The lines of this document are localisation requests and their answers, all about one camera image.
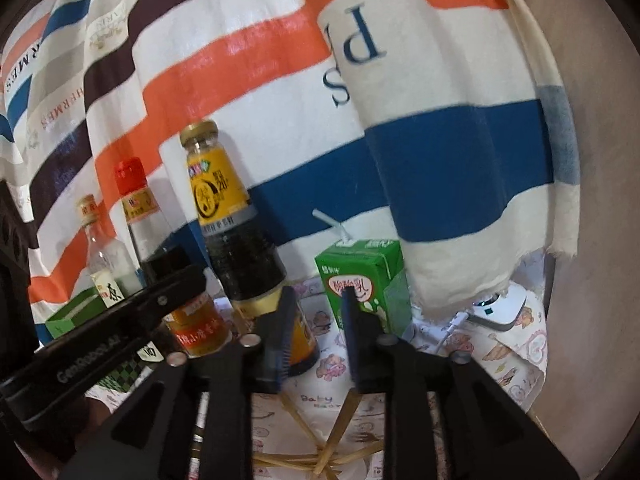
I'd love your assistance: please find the white bendy straw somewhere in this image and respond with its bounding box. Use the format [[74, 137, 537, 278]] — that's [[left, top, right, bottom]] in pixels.
[[312, 209, 351, 246]]

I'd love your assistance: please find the green cardboard box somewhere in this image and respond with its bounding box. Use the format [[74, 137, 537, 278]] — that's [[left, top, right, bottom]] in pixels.
[[44, 294, 108, 346]]

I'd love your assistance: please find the white rounded charger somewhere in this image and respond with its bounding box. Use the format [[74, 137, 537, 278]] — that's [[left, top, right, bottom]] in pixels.
[[470, 282, 528, 333]]

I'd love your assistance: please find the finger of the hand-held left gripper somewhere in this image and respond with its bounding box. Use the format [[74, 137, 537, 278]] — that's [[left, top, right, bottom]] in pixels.
[[120, 247, 208, 333]]

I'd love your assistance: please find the orange blue striped cloth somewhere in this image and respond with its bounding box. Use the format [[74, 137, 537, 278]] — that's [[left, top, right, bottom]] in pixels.
[[0, 0, 583, 321]]

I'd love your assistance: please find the clear glass bottle gold cap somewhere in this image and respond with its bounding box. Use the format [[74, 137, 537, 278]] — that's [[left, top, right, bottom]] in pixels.
[[75, 195, 146, 311]]

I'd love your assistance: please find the red cap condiment bottle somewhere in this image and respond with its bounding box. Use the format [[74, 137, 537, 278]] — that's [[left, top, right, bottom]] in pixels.
[[114, 156, 233, 358]]

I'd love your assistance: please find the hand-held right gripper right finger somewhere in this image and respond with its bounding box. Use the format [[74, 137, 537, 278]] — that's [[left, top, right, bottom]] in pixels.
[[341, 287, 581, 480]]

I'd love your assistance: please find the green milk carton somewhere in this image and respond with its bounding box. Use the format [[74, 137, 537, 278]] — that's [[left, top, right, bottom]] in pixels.
[[315, 239, 411, 341]]

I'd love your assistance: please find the white cable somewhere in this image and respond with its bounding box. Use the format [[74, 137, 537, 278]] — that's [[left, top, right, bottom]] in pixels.
[[435, 310, 473, 356]]

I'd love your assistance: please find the dark sauce bottle yellow label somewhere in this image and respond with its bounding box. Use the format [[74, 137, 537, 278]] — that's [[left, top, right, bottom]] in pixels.
[[180, 120, 321, 376]]

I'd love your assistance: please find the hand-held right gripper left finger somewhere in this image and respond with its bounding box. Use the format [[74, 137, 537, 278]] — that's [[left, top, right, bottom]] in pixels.
[[65, 285, 301, 480]]

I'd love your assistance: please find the pale wooden chopstick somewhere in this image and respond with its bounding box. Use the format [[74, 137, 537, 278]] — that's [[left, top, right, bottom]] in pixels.
[[277, 392, 323, 458], [251, 452, 321, 467], [324, 441, 386, 468], [314, 391, 362, 478]]

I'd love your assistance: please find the white bear-print cloth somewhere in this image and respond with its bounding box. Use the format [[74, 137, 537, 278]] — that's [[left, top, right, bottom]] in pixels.
[[85, 247, 548, 480]]

